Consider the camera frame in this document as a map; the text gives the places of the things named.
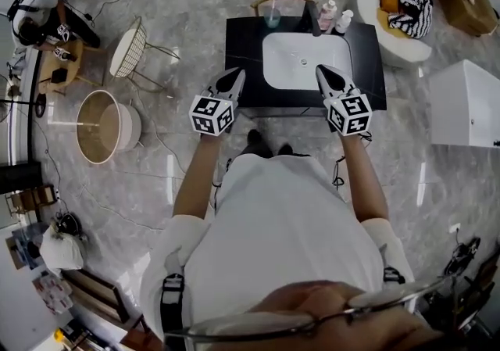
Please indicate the white box cabinet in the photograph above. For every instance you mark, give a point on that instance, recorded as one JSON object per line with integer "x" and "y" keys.
{"x": 465, "y": 107}

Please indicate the small wooden stool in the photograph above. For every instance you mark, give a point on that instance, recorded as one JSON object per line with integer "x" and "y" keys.
{"x": 35, "y": 201}

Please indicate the person's black shoe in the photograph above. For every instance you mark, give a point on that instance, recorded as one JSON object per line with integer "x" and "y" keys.
{"x": 258, "y": 142}
{"x": 287, "y": 150}

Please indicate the metal-framed glasses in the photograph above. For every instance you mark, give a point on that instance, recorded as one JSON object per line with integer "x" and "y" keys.
{"x": 273, "y": 326}

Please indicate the light wooden low table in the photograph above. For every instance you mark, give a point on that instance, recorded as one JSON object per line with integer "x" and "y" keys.
{"x": 64, "y": 68}

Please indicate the round wooden side table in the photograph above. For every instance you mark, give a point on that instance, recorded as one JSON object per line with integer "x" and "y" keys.
{"x": 93, "y": 126}

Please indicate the white plastic bag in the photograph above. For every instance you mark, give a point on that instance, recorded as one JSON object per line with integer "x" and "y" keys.
{"x": 62, "y": 249}

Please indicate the black vanity unit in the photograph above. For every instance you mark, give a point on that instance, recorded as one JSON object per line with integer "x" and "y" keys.
{"x": 244, "y": 52}

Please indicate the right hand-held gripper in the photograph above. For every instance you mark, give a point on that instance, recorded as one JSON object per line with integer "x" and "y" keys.
{"x": 351, "y": 115}

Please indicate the pink-capped bottle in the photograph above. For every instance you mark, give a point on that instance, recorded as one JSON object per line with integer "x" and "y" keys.
{"x": 327, "y": 15}

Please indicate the person's white shirt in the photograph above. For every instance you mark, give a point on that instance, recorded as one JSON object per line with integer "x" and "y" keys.
{"x": 281, "y": 232}

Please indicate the dark wooden frame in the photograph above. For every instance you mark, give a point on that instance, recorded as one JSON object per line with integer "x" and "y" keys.
{"x": 97, "y": 294}

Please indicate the black white striped cloth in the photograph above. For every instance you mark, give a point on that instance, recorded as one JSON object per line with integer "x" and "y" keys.
{"x": 412, "y": 9}

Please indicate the green cup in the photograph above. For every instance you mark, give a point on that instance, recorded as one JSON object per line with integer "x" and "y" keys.
{"x": 272, "y": 19}

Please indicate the floor fan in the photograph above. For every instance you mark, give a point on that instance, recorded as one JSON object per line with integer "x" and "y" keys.
{"x": 40, "y": 105}

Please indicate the white bottle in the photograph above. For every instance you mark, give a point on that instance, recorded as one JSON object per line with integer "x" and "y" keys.
{"x": 343, "y": 22}

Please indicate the large cardboard box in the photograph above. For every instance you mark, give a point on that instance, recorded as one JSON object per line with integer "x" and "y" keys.
{"x": 468, "y": 9}

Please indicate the person's head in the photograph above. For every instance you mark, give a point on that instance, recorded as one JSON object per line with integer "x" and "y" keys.
{"x": 343, "y": 318}

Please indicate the person's left forearm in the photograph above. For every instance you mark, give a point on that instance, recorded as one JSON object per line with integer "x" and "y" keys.
{"x": 195, "y": 181}

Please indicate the white armchair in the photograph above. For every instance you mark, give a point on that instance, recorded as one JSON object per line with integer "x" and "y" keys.
{"x": 371, "y": 9}

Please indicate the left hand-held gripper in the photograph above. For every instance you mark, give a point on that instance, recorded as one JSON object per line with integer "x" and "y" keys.
{"x": 211, "y": 113}

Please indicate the person's right forearm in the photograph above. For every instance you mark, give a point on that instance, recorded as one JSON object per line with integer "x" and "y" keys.
{"x": 365, "y": 181}

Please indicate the black faucet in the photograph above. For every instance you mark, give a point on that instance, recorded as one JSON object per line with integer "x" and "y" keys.
{"x": 313, "y": 19}

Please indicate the white sink basin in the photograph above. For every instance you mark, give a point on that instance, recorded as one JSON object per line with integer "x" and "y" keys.
{"x": 308, "y": 56}

